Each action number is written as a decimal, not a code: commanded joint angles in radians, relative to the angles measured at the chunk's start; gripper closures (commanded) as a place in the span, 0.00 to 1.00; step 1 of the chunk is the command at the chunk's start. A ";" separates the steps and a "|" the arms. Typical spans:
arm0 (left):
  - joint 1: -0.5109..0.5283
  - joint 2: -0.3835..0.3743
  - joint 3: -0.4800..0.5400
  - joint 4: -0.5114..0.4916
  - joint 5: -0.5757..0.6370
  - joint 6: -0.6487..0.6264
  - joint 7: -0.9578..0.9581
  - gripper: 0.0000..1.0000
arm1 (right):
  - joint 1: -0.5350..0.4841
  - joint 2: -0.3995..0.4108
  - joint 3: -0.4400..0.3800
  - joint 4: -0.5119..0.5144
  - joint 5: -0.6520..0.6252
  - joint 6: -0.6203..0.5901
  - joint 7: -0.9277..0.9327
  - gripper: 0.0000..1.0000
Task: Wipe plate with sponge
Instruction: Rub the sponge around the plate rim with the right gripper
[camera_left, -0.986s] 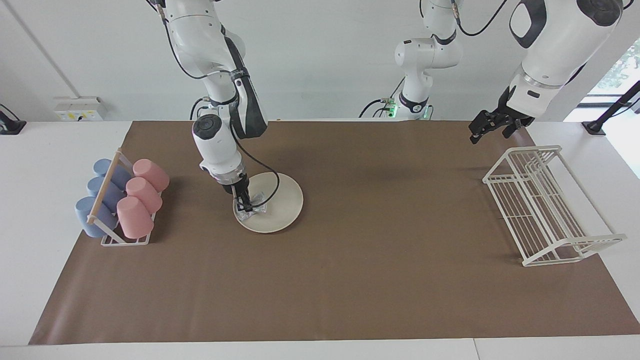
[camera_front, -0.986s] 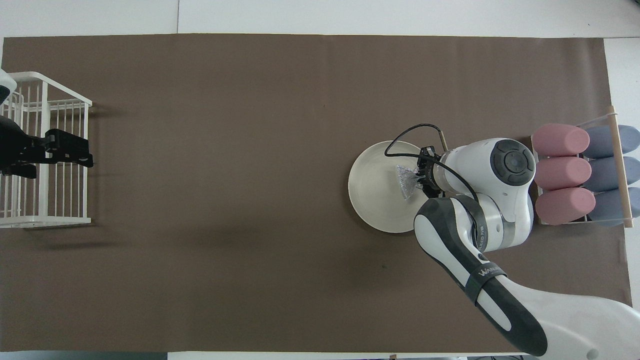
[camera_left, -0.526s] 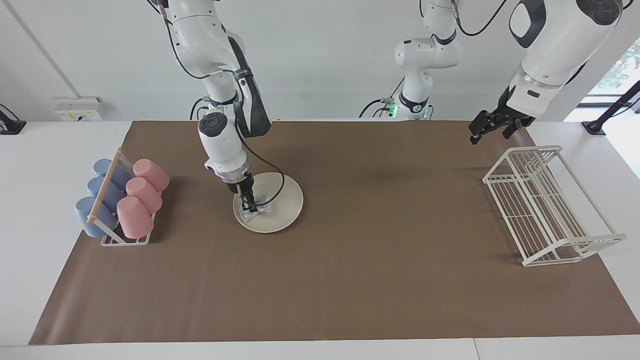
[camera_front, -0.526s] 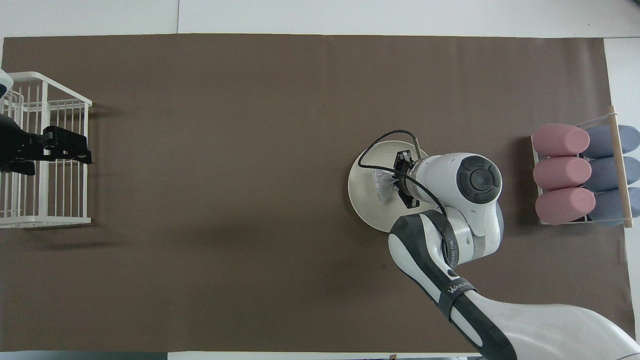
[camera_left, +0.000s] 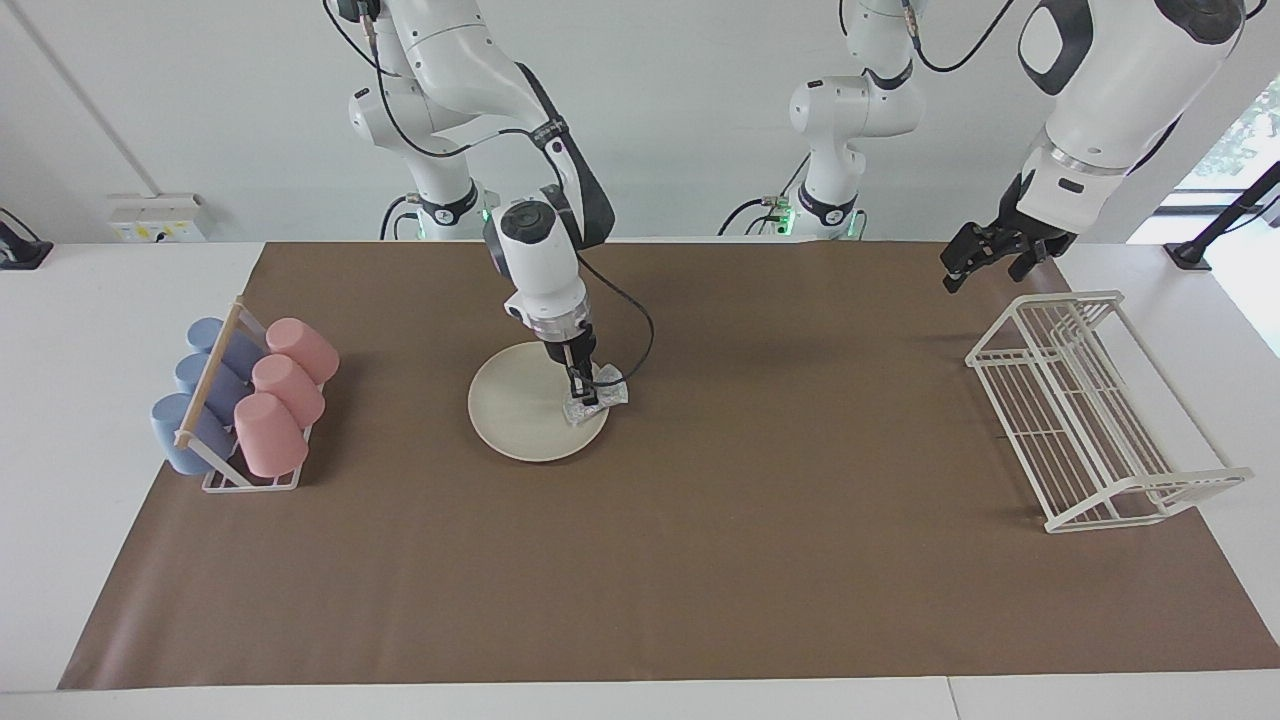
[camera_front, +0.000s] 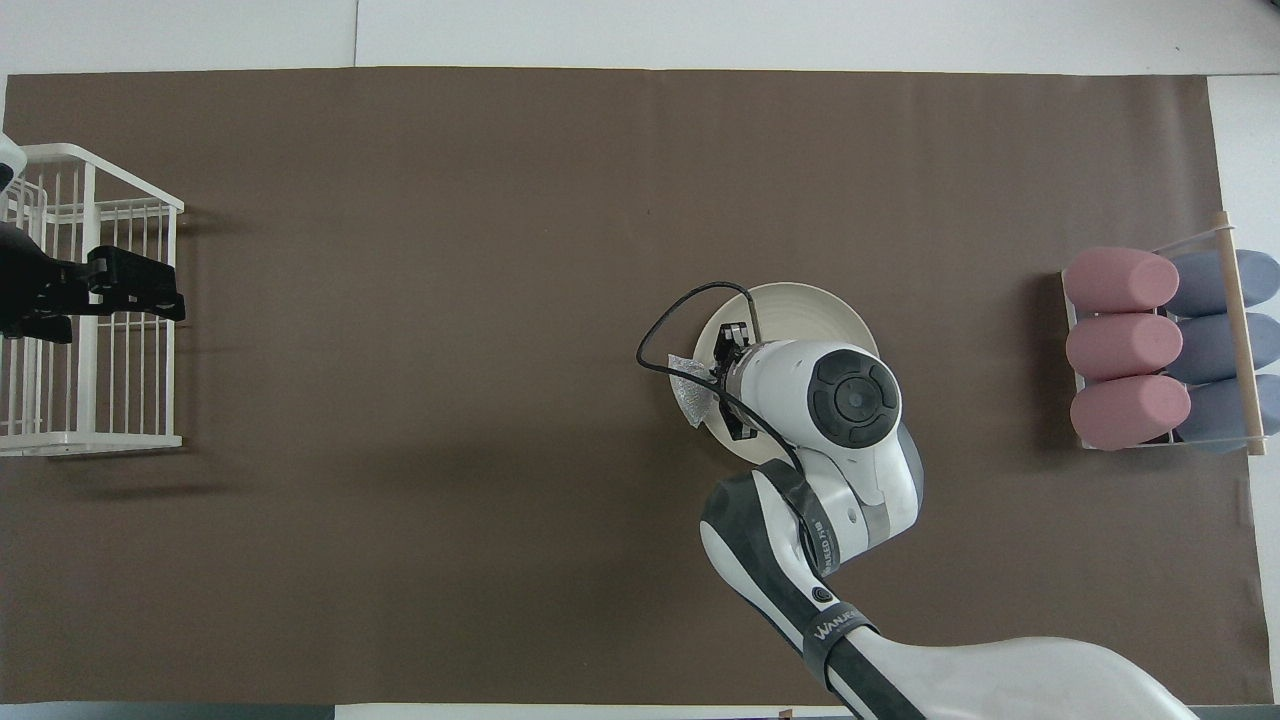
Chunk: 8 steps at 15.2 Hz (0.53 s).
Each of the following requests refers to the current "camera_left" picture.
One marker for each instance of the clear plastic wrap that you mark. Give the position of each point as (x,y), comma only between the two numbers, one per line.
(612,395)

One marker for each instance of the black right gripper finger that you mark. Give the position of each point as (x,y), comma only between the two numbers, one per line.
(578,386)
(592,382)

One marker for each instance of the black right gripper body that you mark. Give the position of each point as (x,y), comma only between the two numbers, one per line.
(570,348)

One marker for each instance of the white wall outlet box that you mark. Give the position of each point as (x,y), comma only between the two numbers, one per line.
(155,218)

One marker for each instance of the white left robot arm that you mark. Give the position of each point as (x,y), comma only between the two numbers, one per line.
(1120,90)

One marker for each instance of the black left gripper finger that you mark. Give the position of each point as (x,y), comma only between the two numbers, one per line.
(962,265)
(1030,264)

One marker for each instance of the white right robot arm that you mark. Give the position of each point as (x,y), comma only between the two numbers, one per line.
(540,265)

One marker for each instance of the blue plastic cup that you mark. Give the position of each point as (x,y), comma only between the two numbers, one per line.
(222,388)
(175,435)
(238,350)

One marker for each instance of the black camera stand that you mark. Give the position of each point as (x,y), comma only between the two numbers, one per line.
(1190,252)

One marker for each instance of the pink plastic cup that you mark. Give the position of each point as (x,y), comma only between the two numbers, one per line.
(305,348)
(270,436)
(290,388)

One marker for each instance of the cream round plate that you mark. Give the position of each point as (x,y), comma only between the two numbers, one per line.
(520,410)

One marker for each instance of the brown table mat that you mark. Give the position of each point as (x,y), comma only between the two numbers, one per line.
(700,580)

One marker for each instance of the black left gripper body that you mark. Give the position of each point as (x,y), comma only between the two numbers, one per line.
(1020,225)

